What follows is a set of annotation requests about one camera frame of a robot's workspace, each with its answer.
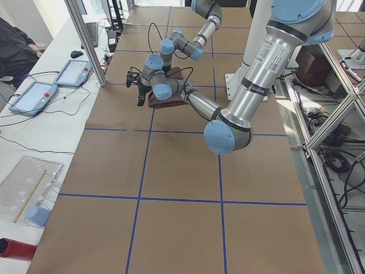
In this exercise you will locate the aluminium frame rack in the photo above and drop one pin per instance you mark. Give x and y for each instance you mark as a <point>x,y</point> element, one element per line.
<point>325,125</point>

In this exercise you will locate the aluminium frame post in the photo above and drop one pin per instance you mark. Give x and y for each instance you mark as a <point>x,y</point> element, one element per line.
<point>78,22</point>

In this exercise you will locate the person in black clothes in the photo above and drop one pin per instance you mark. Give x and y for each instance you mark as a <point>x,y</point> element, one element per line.
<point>19,53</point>

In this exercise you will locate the red cylinder tube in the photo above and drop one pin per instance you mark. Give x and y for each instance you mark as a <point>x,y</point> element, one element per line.
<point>17,250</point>

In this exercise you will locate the blue tape line crosswise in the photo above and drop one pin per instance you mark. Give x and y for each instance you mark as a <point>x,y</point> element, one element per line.
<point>182,200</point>

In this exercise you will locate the wooden stick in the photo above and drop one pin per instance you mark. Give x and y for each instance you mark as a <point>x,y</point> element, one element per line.
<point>16,218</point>

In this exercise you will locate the black computer mouse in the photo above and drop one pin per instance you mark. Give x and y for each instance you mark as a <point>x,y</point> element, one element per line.
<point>75,54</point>

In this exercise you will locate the blue tape line lengthwise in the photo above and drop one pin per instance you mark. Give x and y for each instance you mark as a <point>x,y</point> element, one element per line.
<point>128,263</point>

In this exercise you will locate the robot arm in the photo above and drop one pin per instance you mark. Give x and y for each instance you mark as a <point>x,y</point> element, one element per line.
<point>291,24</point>
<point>209,10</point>

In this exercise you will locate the black power adapter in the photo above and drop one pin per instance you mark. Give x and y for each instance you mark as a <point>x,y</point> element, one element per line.
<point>112,40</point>

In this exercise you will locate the far teach pendant tablet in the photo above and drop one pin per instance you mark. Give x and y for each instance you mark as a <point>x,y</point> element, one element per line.
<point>73,74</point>

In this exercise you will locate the near teach pendant tablet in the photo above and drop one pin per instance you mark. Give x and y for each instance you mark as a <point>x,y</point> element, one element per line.
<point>34,99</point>

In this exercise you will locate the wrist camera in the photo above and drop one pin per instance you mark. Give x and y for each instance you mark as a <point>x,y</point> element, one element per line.
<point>132,76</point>

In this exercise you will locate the teach pendant tablet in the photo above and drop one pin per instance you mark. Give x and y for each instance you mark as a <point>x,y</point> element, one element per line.
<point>34,99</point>
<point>73,74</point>

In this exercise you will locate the brown cardboard box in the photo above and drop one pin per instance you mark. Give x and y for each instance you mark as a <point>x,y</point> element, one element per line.
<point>313,67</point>

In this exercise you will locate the clear plastic bag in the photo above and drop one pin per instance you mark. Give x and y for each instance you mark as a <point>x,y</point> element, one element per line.
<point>19,182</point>

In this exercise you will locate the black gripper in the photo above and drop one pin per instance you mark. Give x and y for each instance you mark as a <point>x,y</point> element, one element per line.
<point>141,91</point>

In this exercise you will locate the blue plastic cup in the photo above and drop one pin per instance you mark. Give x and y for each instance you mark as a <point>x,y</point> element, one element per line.
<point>38,215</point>

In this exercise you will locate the black keyboard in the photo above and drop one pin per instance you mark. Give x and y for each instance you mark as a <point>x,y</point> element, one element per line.
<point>92,30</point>

